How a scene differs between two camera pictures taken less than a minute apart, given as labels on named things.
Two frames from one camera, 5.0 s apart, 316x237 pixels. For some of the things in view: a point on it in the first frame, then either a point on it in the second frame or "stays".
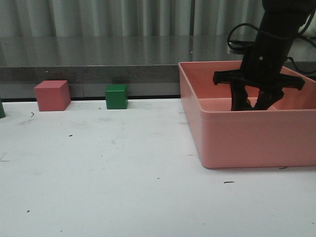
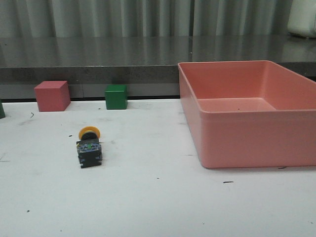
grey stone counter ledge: [149, 64] stays
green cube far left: [2, 113] stays
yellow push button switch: [248, 102] → [89, 147]
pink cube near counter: [53, 95] stays
